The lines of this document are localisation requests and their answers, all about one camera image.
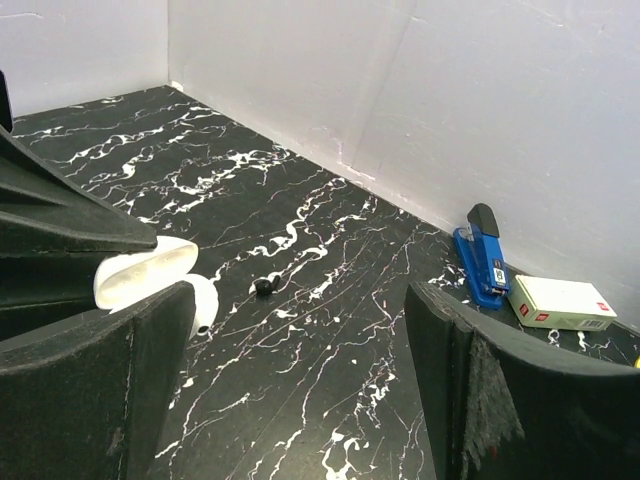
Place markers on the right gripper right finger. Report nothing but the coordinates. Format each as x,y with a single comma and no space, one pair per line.
501,404

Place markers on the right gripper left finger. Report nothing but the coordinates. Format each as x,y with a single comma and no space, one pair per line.
87,397

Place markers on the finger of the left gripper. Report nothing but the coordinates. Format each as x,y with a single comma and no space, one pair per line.
42,211
38,291

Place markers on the white earbud charging case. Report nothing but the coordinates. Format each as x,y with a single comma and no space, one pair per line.
122,280

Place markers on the black earbud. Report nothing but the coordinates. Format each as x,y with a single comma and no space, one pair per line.
265,287

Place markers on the white staple box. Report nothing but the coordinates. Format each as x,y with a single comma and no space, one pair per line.
559,304

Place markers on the blue stapler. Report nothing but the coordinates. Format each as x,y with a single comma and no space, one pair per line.
482,258

